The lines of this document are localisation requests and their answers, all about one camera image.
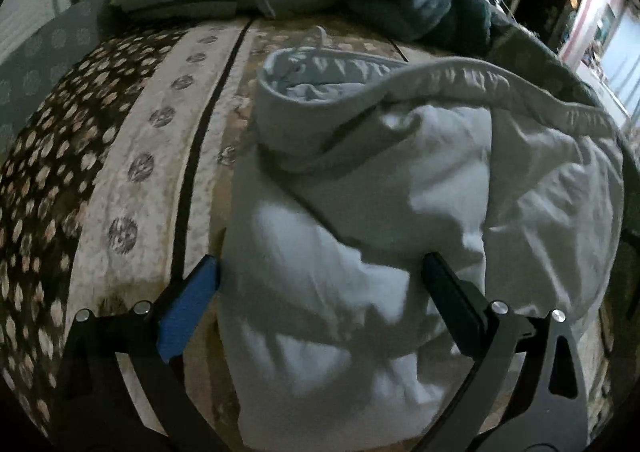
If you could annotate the light grey puffer jacket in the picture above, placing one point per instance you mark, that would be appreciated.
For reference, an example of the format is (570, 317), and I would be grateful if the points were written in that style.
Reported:
(332, 342)

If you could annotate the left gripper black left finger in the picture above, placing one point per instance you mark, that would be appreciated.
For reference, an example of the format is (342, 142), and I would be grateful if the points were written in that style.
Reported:
(121, 384)

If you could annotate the floral patterned bed blanket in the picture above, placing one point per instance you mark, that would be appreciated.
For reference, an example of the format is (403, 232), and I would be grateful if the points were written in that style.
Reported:
(126, 251)

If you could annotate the white low cabinet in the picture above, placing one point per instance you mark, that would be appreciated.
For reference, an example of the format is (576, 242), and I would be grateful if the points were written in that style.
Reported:
(622, 106)

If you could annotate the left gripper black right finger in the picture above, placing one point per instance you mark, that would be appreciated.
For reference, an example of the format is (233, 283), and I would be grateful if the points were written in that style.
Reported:
(525, 391)

